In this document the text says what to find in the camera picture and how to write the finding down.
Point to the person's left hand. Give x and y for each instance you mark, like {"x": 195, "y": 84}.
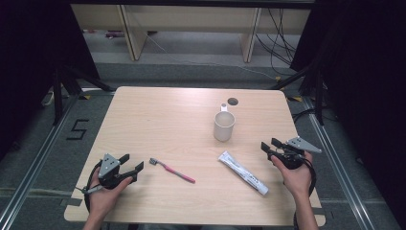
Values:
{"x": 103, "y": 199}

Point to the pink toothbrush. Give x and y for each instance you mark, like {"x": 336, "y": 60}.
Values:
{"x": 174, "y": 172}

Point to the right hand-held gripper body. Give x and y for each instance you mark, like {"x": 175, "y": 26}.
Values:
{"x": 291, "y": 158}

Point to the person's right hand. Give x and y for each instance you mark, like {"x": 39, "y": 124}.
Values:
{"x": 298, "y": 180}

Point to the black curtain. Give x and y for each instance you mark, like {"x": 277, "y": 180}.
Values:
{"x": 35, "y": 64}
{"x": 367, "y": 80}

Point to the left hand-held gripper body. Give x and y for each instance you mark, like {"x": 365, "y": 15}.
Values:
{"x": 108, "y": 166}

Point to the white cup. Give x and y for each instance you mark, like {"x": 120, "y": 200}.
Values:
{"x": 223, "y": 129}

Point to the dark round table grommet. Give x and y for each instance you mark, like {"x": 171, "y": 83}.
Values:
{"x": 232, "y": 101}

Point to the black metal stand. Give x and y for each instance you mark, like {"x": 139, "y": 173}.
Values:
{"x": 319, "y": 99}
{"x": 58, "y": 96}

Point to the metal floor rail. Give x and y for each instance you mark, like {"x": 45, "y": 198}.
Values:
{"x": 38, "y": 159}
{"x": 338, "y": 172}

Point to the white toothpaste tube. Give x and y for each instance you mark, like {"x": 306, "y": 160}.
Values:
{"x": 244, "y": 173}

